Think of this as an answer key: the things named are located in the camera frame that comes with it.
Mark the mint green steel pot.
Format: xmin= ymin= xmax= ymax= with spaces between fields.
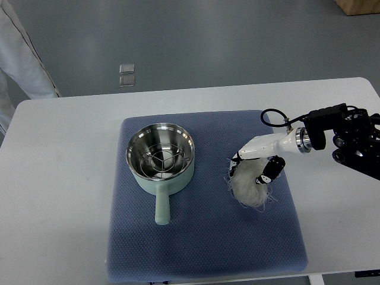
xmin=125 ymin=123 xmax=195 ymax=226

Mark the white table leg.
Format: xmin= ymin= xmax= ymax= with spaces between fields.
xmin=308 ymin=274 xmax=325 ymax=285

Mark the white vermicelli nest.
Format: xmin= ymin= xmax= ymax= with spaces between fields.
xmin=226 ymin=159 xmax=277 ymax=212

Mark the white cloth with black seam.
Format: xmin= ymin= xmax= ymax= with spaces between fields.
xmin=1 ymin=1 xmax=61 ymax=135

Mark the brown cardboard box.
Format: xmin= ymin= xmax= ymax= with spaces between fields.
xmin=335 ymin=0 xmax=380 ymax=16

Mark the blue textured mat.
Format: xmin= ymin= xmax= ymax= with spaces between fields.
xmin=106 ymin=110 xmax=308 ymax=283

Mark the round wire steaming rack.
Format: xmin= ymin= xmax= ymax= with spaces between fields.
xmin=140 ymin=144 xmax=186 ymax=180

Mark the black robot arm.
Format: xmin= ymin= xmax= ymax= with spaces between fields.
xmin=260 ymin=103 xmax=379 ymax=180

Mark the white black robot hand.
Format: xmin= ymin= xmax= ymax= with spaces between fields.
xmin=229 ymin=130 xmax=299 ymax=185

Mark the upper metal floor plate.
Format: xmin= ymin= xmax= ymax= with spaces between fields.
xmin=119 ymin=64 xmax=135 ymax=74

